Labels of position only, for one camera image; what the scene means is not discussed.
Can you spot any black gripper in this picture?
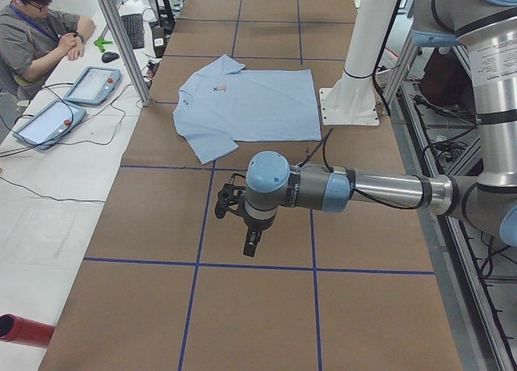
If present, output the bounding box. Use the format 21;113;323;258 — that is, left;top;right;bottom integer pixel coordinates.
243;214;275;257

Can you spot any light blue t-shirt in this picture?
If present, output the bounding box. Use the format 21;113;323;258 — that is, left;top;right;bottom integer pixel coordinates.
173;55;321;164

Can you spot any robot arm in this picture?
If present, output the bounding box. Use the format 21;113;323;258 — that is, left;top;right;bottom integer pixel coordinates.
238;0;516;256

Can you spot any brown paper table cover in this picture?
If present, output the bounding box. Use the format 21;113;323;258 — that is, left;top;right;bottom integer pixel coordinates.
38;0;465;371

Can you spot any clear plastic bag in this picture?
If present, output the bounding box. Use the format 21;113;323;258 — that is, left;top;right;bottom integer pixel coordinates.
2;201;90;268

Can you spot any far blue teach pendant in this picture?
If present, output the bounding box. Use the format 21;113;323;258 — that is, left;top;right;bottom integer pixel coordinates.
64;66;121;106

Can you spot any blue teach pendant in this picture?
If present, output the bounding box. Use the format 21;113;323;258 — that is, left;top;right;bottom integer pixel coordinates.
64;66;121;106
13;99;86;150

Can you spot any black labelled box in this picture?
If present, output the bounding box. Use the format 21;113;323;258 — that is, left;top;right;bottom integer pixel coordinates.
152;26;166;58

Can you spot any near blue teach pendant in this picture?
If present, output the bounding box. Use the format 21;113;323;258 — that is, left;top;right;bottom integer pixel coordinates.
13;99;86;150

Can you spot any black computer mouse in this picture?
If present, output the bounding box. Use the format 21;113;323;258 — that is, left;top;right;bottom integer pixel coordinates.
101;52;120;63

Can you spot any black keyboard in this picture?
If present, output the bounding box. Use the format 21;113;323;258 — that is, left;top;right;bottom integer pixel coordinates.
120;13;145;49

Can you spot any green plastic clamp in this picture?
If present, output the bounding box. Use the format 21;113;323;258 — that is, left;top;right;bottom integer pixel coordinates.
94;36;113;53

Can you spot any red cylinder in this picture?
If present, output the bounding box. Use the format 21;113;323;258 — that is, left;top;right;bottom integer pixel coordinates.
1;314;55;348

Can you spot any seated person grey shirt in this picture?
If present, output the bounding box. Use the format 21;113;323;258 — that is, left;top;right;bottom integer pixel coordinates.
1;0;95;100

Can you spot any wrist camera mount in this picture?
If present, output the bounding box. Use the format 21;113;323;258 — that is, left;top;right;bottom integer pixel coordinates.
214;173;246;219

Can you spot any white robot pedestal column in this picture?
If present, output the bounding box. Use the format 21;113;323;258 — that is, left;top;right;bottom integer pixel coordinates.
320;0;401;126

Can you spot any black pendant cable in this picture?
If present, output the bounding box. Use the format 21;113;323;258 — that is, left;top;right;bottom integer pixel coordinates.
0;82;141;204

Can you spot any aluminium frame post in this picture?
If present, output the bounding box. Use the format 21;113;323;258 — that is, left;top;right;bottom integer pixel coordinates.
97;0;151;107

